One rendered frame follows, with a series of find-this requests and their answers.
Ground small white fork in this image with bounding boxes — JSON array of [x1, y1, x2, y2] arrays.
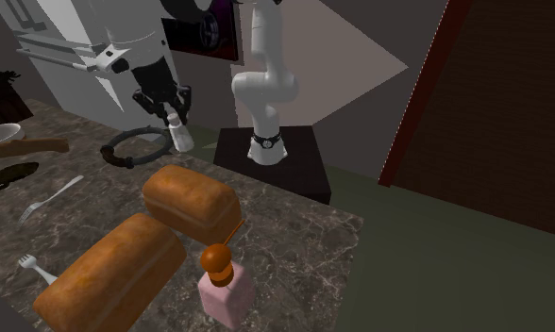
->
[[18, 253, 59, 286]]

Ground brown wooden utensil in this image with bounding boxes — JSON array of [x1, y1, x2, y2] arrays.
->
[[0, 137, 71, 161]]

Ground small white bottle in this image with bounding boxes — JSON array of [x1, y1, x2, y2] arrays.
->
[[166, 113, 195, 154]]

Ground dark oval object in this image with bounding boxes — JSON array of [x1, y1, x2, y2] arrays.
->
[[0, 160, 41, 191]]

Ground brown door with red frame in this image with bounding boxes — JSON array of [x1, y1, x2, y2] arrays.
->
[[378, 0, 555, 241]]

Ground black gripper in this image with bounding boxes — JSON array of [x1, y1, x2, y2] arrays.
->
[[130, 56, 193, 126]]

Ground dark grey ring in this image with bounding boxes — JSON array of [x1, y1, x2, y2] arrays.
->
[[99, 125, 174, 170]]

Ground long silver fork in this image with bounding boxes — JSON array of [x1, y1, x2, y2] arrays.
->
[[16, 174, 85, 229]]

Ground long brown bread loaf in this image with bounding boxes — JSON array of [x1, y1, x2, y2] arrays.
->
[[31, 212, 188, 332]]

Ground dark potted plant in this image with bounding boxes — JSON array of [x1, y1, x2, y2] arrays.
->
[[0, 51, 34, 130]]

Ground black robot stand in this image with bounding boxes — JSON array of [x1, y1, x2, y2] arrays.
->
[[212, 125, 332, 207]]

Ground dark wall picture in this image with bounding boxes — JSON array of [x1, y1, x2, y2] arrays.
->
[[159, 0, 240, 63]]

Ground pink bottle with brown stopper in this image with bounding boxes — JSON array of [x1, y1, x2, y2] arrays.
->
[[197, 219, 257, 332]]

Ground white bowl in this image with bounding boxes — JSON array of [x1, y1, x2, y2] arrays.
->
[[0, 122, 26, 146]]

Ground short brown bread loaf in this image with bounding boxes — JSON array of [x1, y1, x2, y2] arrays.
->
[[141, 163, 244, 246]]

